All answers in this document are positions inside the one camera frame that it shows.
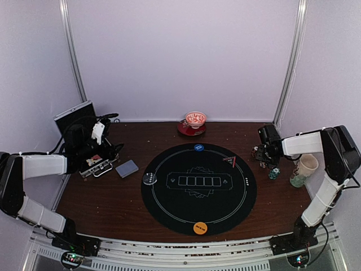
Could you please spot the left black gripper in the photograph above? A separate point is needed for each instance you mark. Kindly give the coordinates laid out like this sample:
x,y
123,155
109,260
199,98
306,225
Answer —
x,y
111,152

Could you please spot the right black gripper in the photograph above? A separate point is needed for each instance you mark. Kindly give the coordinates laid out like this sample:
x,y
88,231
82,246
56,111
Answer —
x,y
259,154

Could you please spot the red black triangle marker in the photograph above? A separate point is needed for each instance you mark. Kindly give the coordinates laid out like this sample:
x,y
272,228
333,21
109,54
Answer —
x,y
231,160

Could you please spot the grey dealer button disc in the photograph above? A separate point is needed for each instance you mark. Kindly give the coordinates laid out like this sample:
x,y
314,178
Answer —
x,y
149,179

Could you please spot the blue small blind button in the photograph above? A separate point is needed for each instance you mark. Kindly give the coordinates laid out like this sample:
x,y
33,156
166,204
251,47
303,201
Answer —
x,y
199,147

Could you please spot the orange big blind button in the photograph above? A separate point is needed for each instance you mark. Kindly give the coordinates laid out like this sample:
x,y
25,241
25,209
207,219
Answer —
x,y
200,228

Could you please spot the blue cream poker chip stack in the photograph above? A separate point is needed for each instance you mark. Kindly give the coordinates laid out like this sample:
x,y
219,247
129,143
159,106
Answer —
x,y
263,164

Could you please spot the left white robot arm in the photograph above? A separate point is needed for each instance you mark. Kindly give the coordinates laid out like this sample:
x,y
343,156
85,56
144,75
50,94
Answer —
x,y
15,168

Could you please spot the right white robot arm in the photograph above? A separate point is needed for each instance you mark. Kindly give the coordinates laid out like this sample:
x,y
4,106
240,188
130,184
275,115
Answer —
x,y
341,160

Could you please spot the orange black poker chip stack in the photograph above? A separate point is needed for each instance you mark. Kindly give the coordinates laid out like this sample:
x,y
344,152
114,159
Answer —
x,y
254,151

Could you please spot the grey playing card deck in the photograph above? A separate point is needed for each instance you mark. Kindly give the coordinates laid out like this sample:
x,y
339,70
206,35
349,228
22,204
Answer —
x,y
127,169

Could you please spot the green poker chip stack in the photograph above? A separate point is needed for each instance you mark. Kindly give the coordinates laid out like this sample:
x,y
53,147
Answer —
x,y
274,173

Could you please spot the aluminium poker case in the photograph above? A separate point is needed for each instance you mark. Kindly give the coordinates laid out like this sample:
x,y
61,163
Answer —
x,y
97,166

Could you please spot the black round poker mat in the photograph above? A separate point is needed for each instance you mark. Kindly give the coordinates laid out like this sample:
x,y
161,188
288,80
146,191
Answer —
x,y
197,186

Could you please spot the dark red saucer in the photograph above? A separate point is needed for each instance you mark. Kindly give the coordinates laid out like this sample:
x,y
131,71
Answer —
x,y
185,129

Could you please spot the red white patterned bowl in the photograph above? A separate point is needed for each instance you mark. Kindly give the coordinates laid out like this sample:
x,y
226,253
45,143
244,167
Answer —
x,y
195,119

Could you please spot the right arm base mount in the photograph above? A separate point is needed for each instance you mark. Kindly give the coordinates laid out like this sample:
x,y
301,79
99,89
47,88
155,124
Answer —
x,y
293,248

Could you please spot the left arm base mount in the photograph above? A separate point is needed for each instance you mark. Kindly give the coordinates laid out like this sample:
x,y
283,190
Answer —
x,y
75,252

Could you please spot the front aluminium rail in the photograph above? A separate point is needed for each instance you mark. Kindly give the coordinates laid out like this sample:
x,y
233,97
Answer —
x,y
249,254

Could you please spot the right aluminium frame post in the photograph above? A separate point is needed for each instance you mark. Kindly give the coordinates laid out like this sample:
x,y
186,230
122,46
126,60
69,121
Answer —
x,y
295,52

